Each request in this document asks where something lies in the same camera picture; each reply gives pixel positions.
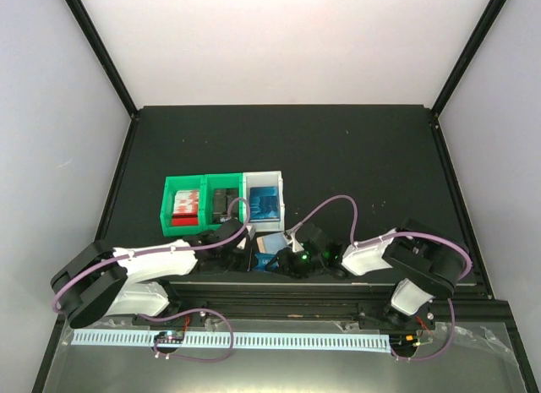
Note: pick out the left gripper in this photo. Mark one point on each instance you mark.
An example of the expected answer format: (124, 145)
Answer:
(248, 262)

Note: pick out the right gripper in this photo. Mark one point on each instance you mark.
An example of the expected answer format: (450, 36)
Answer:
(285, 265)

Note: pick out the tan leather card holder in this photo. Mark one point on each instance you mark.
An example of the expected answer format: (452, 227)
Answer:
(272, 243)

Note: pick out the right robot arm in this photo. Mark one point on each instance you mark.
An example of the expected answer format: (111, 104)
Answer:
(430, 266)

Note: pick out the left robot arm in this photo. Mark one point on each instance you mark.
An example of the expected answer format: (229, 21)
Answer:
(103, 280)

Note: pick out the black card stack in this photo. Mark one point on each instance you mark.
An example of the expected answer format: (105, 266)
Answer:
(222, 198)

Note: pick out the blue card stack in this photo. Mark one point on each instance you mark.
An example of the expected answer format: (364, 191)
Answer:
(264, 203)

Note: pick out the red white card stack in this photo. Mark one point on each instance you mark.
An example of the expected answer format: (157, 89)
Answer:
(185, 211)

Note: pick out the green bin middle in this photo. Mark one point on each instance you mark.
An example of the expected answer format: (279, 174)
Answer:
(221, 180)

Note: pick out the green bin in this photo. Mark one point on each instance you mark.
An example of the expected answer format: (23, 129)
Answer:
(221, 180)
(171, 186)

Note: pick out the white bin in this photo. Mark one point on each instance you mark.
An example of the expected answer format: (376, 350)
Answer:
(261, 179)

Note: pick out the green bin left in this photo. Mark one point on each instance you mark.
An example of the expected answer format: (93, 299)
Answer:
(171, 186)

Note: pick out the left circuit board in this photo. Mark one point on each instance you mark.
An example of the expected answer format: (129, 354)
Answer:
(169, 337)

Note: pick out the circuit board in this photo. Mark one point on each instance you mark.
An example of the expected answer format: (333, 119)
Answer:
(409, 340)
(169, 337)

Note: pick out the right circuit board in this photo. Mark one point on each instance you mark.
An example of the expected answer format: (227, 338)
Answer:
(409, 340)

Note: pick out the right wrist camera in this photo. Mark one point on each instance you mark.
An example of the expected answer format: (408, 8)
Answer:
(290, 237)

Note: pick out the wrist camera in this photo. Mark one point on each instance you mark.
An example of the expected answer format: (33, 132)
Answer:
(290, 237)
(250, 232)

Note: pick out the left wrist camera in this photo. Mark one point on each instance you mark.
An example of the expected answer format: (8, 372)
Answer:
(250, 232)

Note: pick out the white slotted cable duct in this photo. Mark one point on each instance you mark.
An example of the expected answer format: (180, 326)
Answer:
(238, 340)

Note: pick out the black frame post left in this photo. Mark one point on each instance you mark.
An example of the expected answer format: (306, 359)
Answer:
(86, 25)

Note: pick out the black frame post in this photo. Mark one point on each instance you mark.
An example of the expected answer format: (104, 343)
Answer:
(475, 40)
(86, 25)

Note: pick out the black frame post right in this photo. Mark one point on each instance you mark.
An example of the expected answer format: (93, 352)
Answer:
(475, 40)

